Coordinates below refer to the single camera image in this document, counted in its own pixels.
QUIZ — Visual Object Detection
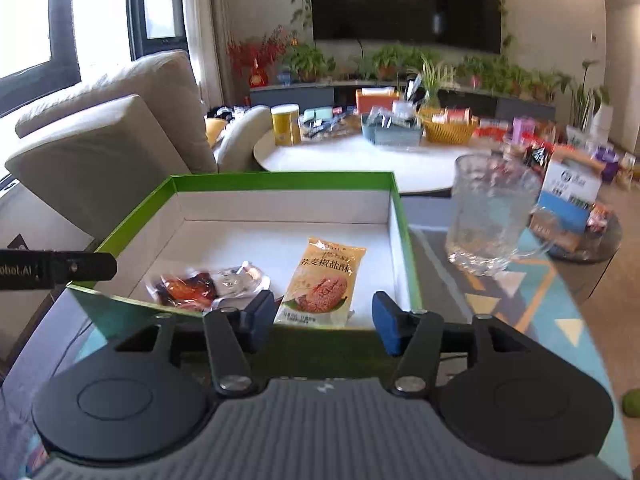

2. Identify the green cardboard box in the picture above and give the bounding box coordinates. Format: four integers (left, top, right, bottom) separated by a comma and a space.
67, 171, 426, 381

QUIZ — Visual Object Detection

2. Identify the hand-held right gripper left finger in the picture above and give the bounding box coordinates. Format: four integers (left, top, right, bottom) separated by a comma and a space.
114, 290, 277, 396

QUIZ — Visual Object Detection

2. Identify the tall leafy plant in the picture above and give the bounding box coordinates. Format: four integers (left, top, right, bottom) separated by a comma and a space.
565, 60, 611, 131

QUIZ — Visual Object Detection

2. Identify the red orange snack packet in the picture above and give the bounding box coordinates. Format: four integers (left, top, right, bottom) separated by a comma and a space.
146, 271, 218, 311

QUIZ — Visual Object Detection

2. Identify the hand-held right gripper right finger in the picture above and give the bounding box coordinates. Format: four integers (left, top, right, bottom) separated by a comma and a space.
371, 290, 536, 396

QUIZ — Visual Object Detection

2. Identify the row of potted plants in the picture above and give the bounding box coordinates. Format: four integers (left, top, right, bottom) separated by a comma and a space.
457, 55, 561, 103

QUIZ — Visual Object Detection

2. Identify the white cylinder appliance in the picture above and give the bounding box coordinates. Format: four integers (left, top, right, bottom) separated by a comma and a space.
592, 105, 613, 146

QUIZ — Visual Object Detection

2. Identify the spider plant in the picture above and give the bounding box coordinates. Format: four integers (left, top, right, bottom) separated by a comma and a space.
407, 52, 456, 108

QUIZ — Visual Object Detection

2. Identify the wicker basket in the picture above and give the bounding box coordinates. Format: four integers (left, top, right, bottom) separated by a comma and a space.
419, 107, 480, 146

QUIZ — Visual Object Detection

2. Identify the purple box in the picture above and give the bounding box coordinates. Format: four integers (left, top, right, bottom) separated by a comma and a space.
602, 147, 621, 181

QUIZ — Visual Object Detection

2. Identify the narrow black frame window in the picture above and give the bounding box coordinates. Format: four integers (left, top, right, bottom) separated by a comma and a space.
125, 0, 188, 61

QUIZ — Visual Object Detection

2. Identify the white round table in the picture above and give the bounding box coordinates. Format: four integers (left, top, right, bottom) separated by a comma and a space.
252, 125, 506, 196

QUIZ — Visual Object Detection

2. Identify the pile of colourful snack packets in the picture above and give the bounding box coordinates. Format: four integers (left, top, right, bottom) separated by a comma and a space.
475, 116, 556, 161

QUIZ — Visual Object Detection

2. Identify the potted green plant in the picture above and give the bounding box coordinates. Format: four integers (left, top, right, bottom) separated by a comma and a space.
372, 45, 416, 81
287, 42, 336, 83

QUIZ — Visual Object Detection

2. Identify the blue grey basket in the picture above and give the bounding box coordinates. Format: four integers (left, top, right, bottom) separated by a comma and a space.
361, 110, 425, 147

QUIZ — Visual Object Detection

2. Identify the white blue carton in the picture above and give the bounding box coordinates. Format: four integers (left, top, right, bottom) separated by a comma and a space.
537, 157, 603, 233

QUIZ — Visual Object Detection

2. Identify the dark round side table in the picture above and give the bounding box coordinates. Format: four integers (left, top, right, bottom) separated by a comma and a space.
545, 210, 625, 306

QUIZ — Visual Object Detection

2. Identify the glass mug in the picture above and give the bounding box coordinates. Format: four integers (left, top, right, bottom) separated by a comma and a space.
445, 154, 556, 277

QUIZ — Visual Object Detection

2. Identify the beige cracker packet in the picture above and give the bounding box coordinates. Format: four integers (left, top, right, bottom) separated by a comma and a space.
274, 236, 367, 330

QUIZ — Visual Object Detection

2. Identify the red flower bouquet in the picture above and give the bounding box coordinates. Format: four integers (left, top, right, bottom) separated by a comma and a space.
226, 27, 296, 86

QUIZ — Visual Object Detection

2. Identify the black television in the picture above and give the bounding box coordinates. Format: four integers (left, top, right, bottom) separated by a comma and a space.
309, 0, 502, 55

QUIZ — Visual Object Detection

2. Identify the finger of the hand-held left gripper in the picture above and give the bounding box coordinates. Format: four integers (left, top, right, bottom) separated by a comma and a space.
47, 252, 118, 287

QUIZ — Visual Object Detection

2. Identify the orange box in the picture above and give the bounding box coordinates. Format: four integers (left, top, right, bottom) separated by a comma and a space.
355, 87, 401, 116

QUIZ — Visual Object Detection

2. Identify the grey television console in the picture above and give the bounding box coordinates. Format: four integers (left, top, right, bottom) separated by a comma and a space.
249, 80, 558, 121

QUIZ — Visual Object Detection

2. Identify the yellow can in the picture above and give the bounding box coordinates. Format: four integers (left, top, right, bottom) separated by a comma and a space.
271, 103, 302, 147

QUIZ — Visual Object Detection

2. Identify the large black frame window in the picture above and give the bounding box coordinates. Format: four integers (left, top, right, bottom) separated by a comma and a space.
0, 0, 83, 116

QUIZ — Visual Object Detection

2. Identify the beige sofa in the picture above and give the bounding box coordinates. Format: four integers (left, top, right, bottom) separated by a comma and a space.
4, 50, 273, 271

